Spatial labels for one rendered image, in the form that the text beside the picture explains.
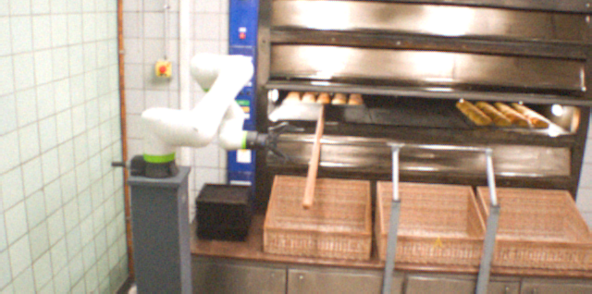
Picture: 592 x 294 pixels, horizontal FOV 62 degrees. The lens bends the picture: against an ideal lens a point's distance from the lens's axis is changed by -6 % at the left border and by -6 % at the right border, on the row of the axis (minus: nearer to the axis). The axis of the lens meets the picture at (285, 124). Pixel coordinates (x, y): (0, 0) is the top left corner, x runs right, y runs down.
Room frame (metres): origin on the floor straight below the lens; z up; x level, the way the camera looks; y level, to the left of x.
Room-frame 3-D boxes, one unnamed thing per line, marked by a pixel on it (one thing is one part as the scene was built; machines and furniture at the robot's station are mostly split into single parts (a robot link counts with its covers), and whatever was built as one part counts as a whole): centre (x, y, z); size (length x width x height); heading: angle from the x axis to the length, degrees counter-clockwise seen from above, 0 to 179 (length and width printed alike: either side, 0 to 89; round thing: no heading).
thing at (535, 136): (2.92, -0.80, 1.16); 1.80 x 0.06 x 0.04; 85
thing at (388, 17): (2.90, -0.79, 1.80); 1.79 x 0.11 x 0.19; 85
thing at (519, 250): (2.57, -1.38, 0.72); 0.56 x 0.49 x 0.28; 85
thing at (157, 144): (1.89, 0.46, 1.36); 0.16 x 0.13 x 0.19; 72
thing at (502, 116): (3.28, -1.41, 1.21); 0.61 x 0.48 x 0.06; 175
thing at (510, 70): (2.90, -0.79, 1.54); 1.79 x 0.11 x 0.19; 85
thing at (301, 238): (2.68, -0.20, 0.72); 0.56 x 0.49 x 0.28; 84
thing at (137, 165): (1.89, 0.53, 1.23); 0.26 x 0.15 x 0.06; 89
